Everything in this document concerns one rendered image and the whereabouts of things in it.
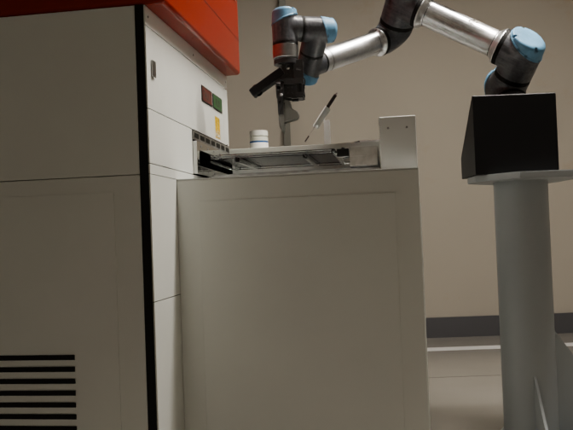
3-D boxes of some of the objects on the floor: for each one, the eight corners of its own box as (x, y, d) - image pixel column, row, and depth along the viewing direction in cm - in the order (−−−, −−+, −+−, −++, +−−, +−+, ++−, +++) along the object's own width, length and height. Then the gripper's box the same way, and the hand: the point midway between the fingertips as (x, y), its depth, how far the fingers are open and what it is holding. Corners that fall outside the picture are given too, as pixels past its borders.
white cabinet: (186, 496, 184) (176, 180, 186) (258, 404, 280) (251, 196, 281) (439, 501, 175) (425, 168, 177) (424, 404, 270) (415, 188, 272)
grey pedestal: (617, 420, 239) (605, 176, 241) (690, 461, 195) (675, 163, 197) (465, 425, 240) (454, 182, 242) (504, 468, 196) (490, 171, 198)
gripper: (302, 55, 206) (304, 129, 205) (303, 63, 215) (306, 133, 214) (272, 57, 206) (274, 130, 206) (274, 65, 215) (278, 135, 215)
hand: (280, 128), depth 210 cm, fingers closed
